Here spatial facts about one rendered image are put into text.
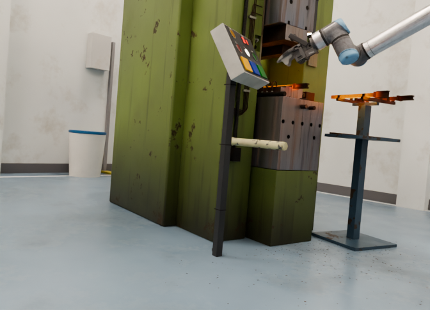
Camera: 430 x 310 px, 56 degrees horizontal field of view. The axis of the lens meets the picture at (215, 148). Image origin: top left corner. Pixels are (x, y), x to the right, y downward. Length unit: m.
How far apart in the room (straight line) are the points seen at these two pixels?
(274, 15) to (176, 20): 0.67
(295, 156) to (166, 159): 0.86
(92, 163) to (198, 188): 2.79
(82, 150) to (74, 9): 1.86
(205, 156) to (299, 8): 1.10
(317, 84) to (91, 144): 3.08
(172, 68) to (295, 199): 1.19
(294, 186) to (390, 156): 2.87
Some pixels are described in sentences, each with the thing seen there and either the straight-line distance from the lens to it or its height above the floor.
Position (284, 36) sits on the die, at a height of 1.29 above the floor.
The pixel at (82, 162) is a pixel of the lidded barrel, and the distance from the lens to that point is 5.20.
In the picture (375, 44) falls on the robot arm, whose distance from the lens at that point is 2.16.
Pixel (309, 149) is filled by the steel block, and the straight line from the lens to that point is 2.66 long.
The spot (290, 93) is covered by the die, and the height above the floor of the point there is 0.95.
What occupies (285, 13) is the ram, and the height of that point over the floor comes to 1.43.
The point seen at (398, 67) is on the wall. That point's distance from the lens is 5.42.
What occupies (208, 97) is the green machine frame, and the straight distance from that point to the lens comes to 2.55.
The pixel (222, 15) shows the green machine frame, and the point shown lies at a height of 1.38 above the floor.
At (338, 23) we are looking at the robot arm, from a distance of 2.10.
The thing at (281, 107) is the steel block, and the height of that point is 0.85.
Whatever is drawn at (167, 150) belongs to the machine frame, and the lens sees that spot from 2.73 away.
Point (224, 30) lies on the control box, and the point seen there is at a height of 1.16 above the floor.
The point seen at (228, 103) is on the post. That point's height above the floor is 0.82.
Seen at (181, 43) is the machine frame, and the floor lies 1.25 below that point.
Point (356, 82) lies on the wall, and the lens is 5.59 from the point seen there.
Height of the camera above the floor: 0.65
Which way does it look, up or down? 2 degrees down
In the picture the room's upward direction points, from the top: 5 degrees clockwise
